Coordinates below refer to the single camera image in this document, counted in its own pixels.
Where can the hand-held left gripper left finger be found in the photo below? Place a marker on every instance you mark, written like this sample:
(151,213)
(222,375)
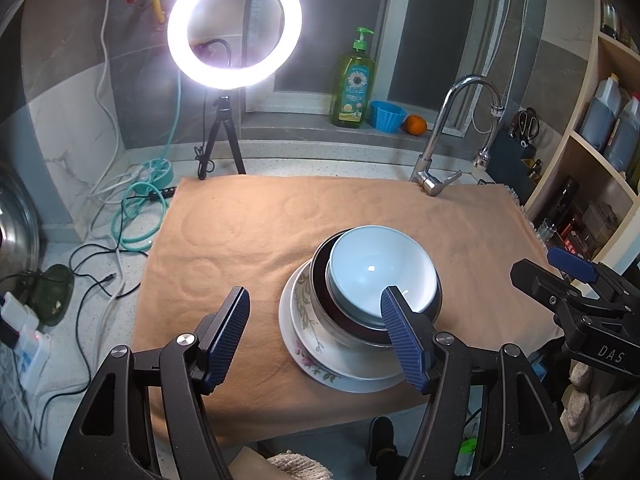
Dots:
(227,340)

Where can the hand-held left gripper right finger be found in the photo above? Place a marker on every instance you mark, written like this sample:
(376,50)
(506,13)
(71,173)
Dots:
(405,340)

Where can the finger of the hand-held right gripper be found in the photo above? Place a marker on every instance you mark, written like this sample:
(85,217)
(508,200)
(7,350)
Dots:
(572,264)
(542,285)

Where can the large steel bowl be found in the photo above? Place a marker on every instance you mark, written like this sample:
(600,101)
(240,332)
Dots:
(345,338)

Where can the white ceramic bowl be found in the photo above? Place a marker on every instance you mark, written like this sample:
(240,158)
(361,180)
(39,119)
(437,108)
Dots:
(370,265)

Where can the leaf print white plate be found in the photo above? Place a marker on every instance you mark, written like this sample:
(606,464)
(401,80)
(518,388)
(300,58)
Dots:
(306,310)

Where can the pink floral white plate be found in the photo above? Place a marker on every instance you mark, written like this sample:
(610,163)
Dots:
(310,365)

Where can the drinking glass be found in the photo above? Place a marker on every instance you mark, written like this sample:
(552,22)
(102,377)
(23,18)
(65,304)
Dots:
(547,231)

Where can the printed box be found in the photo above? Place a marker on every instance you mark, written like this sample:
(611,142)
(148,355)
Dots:
(597,230)

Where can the dark bottle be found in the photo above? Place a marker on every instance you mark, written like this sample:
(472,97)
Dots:
(564,207)

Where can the wooden shelf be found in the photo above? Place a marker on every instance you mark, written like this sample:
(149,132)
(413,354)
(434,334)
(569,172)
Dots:
(560,170)

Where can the tan towel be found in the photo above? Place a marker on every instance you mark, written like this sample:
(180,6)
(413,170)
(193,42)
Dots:
(240,240)

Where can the person's black slipper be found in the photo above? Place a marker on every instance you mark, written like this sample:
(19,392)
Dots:
(382,445)

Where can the black knife block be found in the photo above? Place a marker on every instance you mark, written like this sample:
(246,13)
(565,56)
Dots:
(510,165)

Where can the dark oil jug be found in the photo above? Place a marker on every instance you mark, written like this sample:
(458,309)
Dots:
(600,120)
(625,140)

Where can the scissors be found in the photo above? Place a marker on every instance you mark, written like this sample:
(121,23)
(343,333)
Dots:
(525,127)

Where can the person's fuzzy beige clothing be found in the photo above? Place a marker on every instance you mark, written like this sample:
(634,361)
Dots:
(300,467)

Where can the chrome faucet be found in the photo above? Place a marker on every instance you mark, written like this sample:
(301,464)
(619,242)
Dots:
(434,140)

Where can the green glass ashtray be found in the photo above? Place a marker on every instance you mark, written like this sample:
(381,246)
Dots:
(50,295)

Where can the white power strip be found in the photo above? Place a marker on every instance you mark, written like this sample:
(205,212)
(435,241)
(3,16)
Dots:
(30,355)

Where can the orange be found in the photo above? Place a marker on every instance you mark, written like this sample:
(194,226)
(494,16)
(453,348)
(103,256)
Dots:
(416,126)

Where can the black tripod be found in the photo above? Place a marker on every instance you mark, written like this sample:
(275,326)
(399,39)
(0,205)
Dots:
(222,130)

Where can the blue ribbed cup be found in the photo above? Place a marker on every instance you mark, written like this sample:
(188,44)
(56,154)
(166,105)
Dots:
(387,117)

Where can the steel pot lid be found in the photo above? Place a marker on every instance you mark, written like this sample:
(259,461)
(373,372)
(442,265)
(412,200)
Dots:
(17,225)

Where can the green dish soap bottle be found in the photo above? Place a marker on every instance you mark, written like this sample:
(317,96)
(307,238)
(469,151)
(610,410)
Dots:
(352,95)

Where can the white window frame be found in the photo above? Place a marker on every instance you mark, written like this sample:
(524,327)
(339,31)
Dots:
(395,10)

